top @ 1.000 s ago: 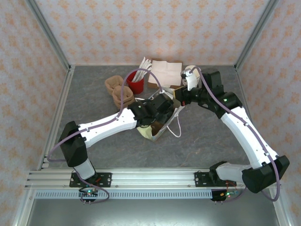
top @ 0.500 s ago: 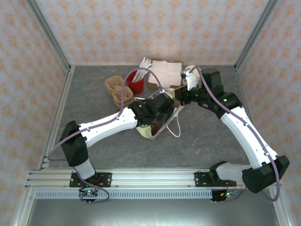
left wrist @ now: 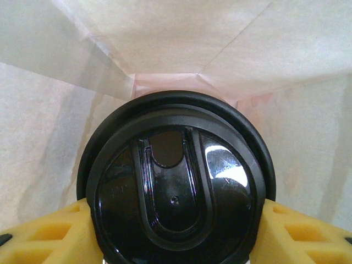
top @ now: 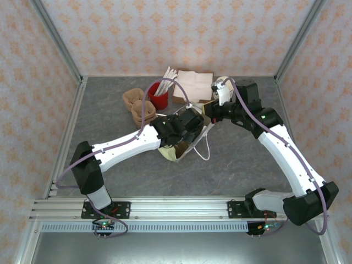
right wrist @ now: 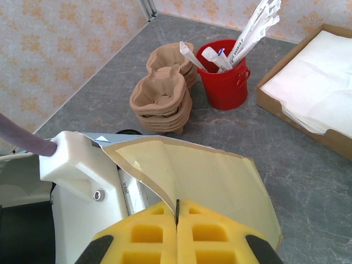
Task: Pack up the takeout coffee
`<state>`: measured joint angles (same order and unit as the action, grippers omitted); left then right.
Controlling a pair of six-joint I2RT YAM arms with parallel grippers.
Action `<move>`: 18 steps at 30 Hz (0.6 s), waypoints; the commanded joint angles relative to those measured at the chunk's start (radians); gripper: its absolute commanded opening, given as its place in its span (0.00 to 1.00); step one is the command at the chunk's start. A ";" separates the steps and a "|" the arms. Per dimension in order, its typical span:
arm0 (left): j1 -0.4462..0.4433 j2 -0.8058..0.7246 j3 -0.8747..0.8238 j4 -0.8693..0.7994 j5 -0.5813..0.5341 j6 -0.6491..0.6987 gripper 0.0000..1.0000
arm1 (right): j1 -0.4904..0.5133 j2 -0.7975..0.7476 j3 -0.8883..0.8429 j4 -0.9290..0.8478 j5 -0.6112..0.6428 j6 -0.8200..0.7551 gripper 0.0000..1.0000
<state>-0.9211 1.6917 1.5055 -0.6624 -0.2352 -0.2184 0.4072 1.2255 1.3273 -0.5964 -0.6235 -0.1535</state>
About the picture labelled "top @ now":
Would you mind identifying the painted paper carry bag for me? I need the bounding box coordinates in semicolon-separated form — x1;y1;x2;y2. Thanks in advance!
159;103;216;163

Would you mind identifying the paper cup stack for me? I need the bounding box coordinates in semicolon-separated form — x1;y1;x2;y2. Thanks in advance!
214;76;238;101

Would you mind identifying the cardboard napkin box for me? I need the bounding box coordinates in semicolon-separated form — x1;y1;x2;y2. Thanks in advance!
172;68;215;105

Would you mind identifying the white napkin stack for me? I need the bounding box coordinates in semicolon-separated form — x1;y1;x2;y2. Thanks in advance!
173;70;214;101

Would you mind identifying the red straw bucket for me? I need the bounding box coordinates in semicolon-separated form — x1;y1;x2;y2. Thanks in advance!
147;82;169;111

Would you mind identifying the brown pulp cup carrier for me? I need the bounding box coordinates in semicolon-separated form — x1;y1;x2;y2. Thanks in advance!
122;87;146;111
131;99;157;128

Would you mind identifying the white wrapped straw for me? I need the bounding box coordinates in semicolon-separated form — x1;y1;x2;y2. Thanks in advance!
159;76;179;96
155;65;172;96
158;68;177;96

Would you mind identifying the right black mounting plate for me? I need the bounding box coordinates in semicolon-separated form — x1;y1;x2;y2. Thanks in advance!
227;200;276;220

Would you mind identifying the black mounting plate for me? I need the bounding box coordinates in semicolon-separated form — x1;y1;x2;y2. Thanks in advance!
227;200;276;220
81;201;131;220

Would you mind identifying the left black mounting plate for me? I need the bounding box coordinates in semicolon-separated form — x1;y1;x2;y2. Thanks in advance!
81;201;131;220

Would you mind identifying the right controller board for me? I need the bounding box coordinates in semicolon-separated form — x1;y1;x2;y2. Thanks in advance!
247;221;281;238

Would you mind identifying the controller board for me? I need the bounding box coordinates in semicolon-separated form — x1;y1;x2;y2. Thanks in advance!
247;221;281;238
92;219;116;238

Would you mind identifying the left controller board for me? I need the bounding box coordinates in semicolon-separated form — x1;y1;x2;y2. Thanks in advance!
92;219;116;238

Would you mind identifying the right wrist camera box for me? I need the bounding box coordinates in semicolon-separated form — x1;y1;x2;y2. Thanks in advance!
210;81;230;107

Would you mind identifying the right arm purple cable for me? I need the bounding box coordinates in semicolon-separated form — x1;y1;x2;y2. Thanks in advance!
219;78;329;238

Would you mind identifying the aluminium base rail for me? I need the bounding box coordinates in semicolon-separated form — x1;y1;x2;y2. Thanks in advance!
29;196;329;221

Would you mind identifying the right aluminium frame post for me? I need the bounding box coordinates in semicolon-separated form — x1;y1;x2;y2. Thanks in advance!
274;0;329;83

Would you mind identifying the aluminium frame post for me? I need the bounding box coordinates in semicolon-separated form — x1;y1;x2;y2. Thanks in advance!
29;0;85;86
274;0;329;83

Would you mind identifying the slotted grey cable duct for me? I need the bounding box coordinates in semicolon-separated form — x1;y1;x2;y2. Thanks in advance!
40;222;250;233

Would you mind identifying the left aluminium frame post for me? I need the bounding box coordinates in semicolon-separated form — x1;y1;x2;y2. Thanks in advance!
29;0;85;86

